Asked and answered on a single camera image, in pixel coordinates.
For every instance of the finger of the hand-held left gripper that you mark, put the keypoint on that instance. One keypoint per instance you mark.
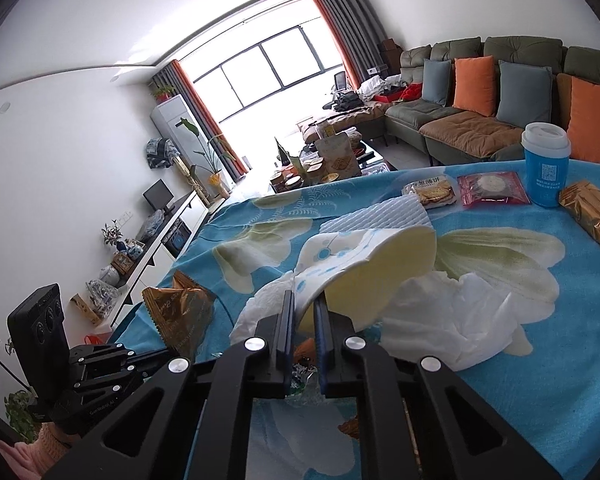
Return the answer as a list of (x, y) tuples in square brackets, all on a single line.
[(110, 355), (120, 382)]

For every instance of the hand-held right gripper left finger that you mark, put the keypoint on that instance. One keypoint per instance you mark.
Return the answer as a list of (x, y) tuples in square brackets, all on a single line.
[(286, 325)]

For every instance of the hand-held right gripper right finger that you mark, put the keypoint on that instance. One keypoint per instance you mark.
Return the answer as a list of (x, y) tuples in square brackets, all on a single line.
[(321, 332)]

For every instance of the orange peel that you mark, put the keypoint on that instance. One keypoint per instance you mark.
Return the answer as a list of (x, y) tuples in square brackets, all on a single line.
[(306, 350)]

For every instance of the white tissue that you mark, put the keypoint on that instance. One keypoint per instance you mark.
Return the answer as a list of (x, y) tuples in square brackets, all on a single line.
[(252, 310), (455, 320)]

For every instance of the clear plastic wrapper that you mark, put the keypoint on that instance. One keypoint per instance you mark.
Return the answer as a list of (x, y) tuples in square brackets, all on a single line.
[(302, 385)]

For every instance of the white printed paper cup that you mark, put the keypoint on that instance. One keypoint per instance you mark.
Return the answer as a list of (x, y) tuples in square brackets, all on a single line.
[(380, 280)]

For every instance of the brown snack wrapper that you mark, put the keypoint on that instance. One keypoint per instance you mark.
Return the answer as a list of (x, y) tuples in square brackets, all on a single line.
[(180, 310)]

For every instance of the gold snack wrapper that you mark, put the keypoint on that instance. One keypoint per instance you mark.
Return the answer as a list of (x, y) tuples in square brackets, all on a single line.
[(351, 426)]

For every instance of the quilted white paper towel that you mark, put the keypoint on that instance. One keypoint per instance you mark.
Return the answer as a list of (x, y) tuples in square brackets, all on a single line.
[(380, 215)]

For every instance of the person's left forearm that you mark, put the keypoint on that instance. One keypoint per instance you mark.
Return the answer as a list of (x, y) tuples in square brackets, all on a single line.
[(35, 452)]

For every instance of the green potted plant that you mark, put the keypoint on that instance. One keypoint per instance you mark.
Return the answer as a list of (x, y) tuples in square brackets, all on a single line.
[(20, 412)]

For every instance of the white tv cabinet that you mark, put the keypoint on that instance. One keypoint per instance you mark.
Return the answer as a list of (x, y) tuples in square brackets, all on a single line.
[(150, 255)]

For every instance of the vase with small plant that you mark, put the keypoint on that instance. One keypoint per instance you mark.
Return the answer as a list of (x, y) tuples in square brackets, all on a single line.
[(112, 237)]

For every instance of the cluttered coffee table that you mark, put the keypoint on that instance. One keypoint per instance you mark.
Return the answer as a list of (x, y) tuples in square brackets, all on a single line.
[(305, 172)]

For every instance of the yellow plant pot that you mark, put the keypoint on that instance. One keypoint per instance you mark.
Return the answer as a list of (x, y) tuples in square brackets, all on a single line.
[(217, 182)]

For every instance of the black monitor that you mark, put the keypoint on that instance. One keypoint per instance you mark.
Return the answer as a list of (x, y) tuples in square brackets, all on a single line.
[(157, 194)]

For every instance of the clear cracker packet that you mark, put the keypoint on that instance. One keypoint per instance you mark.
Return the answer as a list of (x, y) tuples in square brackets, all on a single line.
[(427, 193)]

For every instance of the brown paper bag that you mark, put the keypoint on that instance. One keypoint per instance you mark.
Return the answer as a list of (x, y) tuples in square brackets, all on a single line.
[(336, 155)]

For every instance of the tall leafy plant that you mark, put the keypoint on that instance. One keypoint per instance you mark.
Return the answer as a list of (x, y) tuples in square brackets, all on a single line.
[(215, 152)]

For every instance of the blue floral blanket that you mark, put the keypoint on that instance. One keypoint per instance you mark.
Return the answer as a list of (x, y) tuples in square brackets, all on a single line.
[(530, 385)]

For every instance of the red snack packet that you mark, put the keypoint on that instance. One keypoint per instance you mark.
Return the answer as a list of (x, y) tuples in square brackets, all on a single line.
[(492, 188)]

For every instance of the white standing air conditioner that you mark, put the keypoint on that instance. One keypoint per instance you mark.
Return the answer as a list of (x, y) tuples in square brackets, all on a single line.
[(172, 120)]

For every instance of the grey and orange curtain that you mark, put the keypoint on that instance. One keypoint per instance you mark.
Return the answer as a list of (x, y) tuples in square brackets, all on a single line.
[(350, 25), (195, 105)]

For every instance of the black office chair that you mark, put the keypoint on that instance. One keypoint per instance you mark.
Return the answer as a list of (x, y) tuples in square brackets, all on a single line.
[(342, 92)]

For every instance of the large window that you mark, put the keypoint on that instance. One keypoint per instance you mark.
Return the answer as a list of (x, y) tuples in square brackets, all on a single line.
[(260, 75)]

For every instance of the brown seat pad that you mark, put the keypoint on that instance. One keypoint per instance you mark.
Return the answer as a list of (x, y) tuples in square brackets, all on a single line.
[(472, 130)]

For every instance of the red cloth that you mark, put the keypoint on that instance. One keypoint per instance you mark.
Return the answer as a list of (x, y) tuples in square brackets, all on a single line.
[(413, 91)]

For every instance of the small grey-blue cushion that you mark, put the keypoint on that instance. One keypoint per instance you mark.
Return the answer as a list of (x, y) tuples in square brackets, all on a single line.
[(436, 82)]

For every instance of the blue cup with white lid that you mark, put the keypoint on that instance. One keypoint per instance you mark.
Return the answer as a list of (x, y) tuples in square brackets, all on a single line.
[(547, 170)]

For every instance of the brown cardboard boxes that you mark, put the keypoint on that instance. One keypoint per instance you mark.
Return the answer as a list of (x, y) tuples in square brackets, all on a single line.
[(390, 57)]

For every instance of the small orange cushion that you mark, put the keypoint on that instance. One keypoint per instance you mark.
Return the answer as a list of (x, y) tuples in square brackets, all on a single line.
[(474, 85)]

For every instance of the long gold snack packet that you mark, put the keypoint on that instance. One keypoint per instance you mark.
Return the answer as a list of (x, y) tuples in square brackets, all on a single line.
[(592, 215)]

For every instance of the large grey-blue cushion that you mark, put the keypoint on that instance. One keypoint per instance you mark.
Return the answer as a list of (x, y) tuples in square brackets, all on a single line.
[(524, 94)]

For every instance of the green sofa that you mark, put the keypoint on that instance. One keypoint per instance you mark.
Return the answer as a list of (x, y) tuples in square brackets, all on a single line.
[(520, 49)]

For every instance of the large orange cushion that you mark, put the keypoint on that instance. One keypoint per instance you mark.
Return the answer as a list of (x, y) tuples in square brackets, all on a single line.
[(595, 120)]

